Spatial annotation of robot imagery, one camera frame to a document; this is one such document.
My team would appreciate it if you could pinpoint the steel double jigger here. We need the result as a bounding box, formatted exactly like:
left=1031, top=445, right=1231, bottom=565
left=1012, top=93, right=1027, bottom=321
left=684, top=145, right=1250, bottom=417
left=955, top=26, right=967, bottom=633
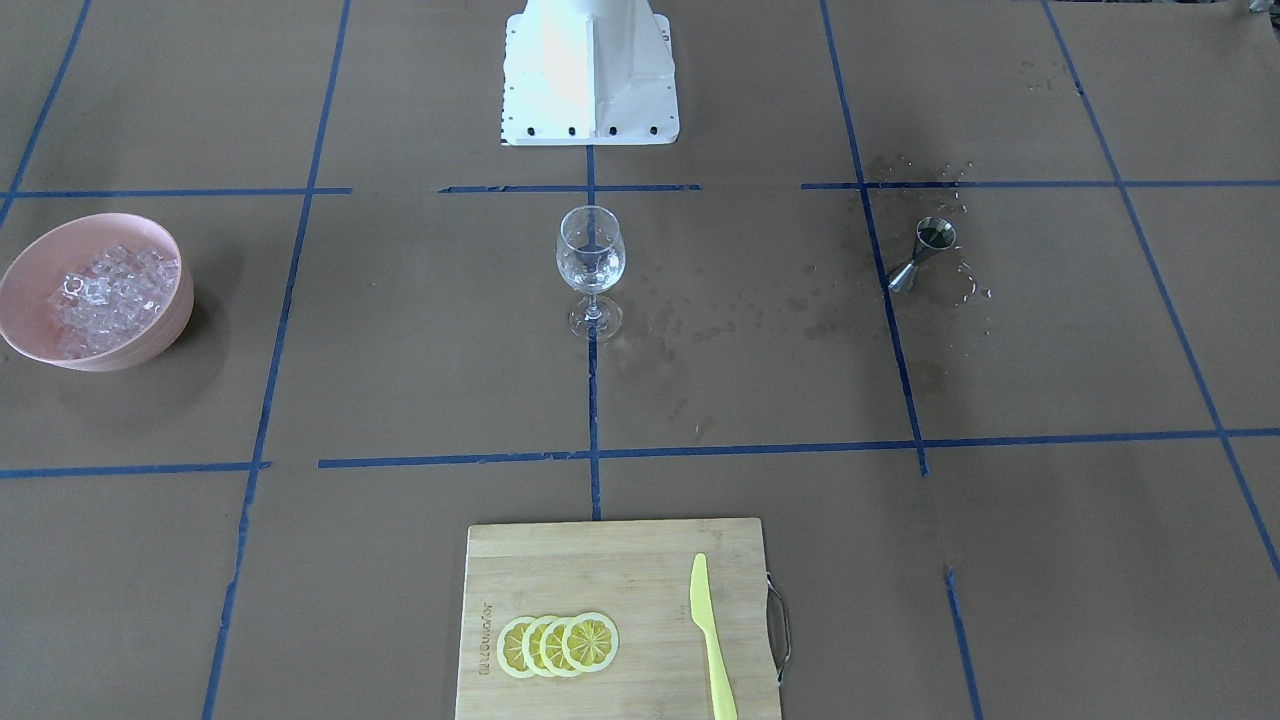
left=887, top=217, right=957, bottom=293

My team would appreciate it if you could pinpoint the lemon slice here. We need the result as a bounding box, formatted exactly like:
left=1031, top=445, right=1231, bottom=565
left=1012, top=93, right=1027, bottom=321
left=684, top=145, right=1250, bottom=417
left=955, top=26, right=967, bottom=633
left=538, top=618, right=581, bottom=678
left=562, top=611, right=620, bottom=673
left=498, top=616, right=536, bottom=679
left=521, top=615, right=559, bottom=676

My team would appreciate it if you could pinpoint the yellow plastic knife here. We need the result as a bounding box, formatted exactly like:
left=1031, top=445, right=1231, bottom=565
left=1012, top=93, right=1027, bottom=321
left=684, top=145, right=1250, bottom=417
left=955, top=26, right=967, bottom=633
left=687, top=553, right=739, bottom=719

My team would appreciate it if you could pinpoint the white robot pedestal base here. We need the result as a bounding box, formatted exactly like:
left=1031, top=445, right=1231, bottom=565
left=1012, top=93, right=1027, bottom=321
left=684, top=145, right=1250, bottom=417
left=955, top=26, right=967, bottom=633
left=500, top=1, right=681, bottom=147

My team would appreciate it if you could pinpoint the clear wine glass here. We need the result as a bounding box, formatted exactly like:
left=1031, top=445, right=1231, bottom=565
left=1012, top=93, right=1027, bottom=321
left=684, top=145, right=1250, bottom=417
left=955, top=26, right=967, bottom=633
left=556, top=205, right=627, bottom=345

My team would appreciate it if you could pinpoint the bamboo cutting board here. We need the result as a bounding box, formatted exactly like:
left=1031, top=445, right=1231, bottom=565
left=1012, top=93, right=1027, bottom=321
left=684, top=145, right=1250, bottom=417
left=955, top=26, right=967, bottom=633
left=454, top=518, right=782, bottom=719

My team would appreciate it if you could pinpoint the pile of clear ice cubes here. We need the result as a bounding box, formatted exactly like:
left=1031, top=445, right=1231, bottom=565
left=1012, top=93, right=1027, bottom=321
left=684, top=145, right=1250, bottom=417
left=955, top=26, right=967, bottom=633
left=47, top=245, right=180, bottom=360

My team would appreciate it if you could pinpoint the pink plastic bowl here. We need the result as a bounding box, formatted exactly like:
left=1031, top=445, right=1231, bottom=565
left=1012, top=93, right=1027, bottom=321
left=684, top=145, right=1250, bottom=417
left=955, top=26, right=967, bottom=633
left=1, top=213, right=195, bottom=372

